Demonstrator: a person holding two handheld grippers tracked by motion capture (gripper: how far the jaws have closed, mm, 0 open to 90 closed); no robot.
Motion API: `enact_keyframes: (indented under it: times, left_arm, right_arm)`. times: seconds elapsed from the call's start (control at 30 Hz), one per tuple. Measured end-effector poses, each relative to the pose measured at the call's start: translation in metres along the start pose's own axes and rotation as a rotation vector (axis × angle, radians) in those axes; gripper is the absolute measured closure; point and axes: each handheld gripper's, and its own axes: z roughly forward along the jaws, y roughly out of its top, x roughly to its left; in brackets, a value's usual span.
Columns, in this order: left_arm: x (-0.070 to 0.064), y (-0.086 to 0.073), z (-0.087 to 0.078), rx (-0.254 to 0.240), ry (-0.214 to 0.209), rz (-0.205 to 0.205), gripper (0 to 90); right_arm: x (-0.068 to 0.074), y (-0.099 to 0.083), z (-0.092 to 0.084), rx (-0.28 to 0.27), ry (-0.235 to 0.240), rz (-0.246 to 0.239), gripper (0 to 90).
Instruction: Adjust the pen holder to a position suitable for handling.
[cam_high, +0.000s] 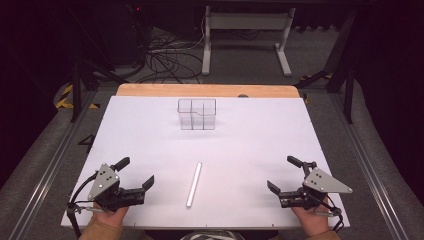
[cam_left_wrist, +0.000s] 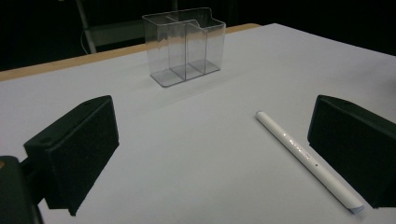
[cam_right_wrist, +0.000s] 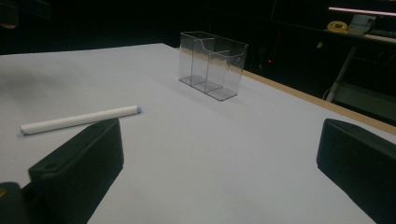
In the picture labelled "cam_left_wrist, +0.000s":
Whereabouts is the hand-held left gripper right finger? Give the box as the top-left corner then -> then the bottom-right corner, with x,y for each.
306,94 -> 396,209

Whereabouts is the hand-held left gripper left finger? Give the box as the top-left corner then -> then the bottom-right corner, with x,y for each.
23,94 -> 120,217

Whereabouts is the white pen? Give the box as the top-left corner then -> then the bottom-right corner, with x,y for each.
255,110 -> 365,216

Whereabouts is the clear plastic pen holder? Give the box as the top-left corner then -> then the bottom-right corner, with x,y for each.
142,7 -> 227,88

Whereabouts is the metal stand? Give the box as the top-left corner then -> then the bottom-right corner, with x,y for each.
74,0 -> 150,54

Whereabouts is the white cable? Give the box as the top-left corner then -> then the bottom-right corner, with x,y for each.
80,29 -> 90,56

